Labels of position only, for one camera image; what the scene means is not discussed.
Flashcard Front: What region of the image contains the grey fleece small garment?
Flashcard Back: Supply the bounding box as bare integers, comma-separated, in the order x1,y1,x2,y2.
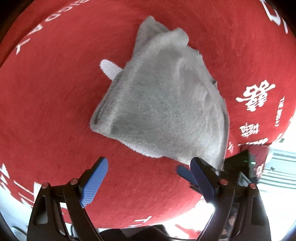
90,16,229,169

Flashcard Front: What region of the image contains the red printed pillow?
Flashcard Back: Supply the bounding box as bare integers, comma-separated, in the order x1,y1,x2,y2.
240,144,273,180

